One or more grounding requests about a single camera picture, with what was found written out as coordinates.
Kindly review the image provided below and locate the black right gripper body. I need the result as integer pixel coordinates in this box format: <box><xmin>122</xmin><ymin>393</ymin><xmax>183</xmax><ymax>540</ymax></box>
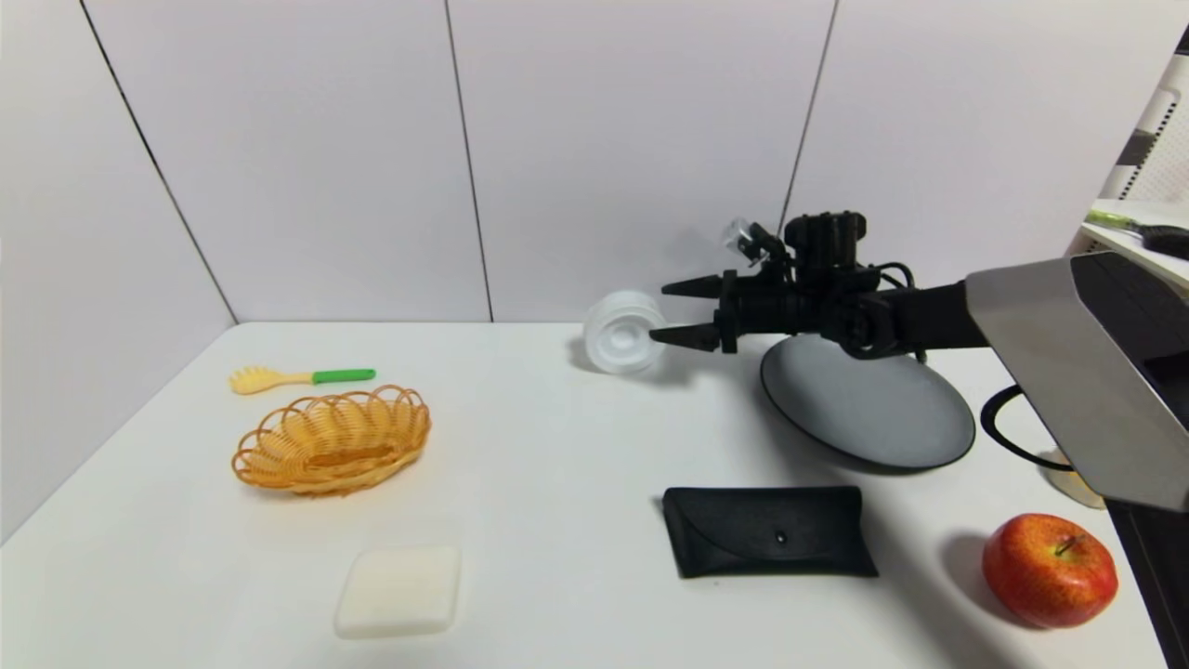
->
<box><xmin>713</xmin><ymin>269</ymin><xmax>798</xmax><ymax>354</ymax></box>

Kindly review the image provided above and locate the white plastic tape spool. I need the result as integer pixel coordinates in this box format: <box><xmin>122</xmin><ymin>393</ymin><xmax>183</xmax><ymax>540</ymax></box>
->
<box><xmin>582</xmin><ymin>290</ymin><xmax>669</xmax><ymax>375</ymax></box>

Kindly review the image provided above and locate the gray round plate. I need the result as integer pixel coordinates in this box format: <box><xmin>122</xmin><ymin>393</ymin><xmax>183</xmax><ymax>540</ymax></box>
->
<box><xmin>760</xmin><ymin>334</ymin><xmax>976</xmax><ymax>470</ymax></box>

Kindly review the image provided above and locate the black leather glasses case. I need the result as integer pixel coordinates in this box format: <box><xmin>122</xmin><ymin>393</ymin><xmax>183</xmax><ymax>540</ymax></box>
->
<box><xmin>661</xmin><ymin>485</ymin><xmax>880</xmax><ymax>579</ymax></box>

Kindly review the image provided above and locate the orange wicker basket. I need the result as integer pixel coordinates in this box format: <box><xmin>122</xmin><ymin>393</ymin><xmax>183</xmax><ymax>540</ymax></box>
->
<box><xmin>231</xmin><ymin>385</ymin><xmax>432</xmax><ymax>495</ymax></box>

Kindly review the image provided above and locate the white soap bar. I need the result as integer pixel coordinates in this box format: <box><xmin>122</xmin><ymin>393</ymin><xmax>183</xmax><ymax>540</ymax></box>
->
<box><xmin>333</xmin><ymin>545</ymin><xmax>463</xmax><ymax>640</ymax></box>

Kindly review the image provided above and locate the white orange egg half toy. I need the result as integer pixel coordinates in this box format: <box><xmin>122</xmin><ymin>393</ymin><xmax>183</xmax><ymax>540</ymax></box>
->
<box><xmin>1040</xmin><ymin>450</ymin><xmax>1108</xmax><ymax>511</ymax></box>

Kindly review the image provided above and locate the white side desk top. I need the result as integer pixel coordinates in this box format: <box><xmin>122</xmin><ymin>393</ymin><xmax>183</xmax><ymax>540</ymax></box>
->
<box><xmin>1080</xmin><ymin>199</ymin><xmax>1189</xmax><ymax>289</ymax></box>

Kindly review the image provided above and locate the red apple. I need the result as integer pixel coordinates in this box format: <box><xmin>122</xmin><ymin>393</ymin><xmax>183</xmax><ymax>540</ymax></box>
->
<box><xmin>982</xmin><ymin>513</ymin><xmax>1119</xmax><ymax>630</ymax></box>

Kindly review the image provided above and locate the white perforated panel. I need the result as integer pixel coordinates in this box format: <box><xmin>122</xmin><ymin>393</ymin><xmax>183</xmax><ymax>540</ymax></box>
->
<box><xmin>1064</xmin><ymin>56</ymin><xmax>1189</xmax><ymax>261</ymax></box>

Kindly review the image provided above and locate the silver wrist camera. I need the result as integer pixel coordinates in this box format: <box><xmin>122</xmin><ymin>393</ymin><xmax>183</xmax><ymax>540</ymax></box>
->
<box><xmin>723</xmin><ymin>217</ymin><xmax>787</xmax><ymax>270</ymax></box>

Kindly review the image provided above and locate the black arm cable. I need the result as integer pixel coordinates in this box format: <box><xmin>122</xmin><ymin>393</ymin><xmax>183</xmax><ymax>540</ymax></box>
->
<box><xmin>873</xmin><ymin>261</ymin><xmax>1071</xmax><ymax>471</ymax></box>

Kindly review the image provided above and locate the yellow pasta fork green handle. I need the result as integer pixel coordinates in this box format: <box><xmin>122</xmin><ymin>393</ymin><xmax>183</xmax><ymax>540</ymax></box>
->
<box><xmin>229</xmin><ymin>366</ymin><xmax>378</xmax><ymax>396</ymax></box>

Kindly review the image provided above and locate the black brush green handle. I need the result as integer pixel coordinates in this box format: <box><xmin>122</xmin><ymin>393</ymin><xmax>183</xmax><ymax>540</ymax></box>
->
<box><xmin>1085</xmin><ymin>209</ymin><xmax>1189</xmax><ymax>262</ymax></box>

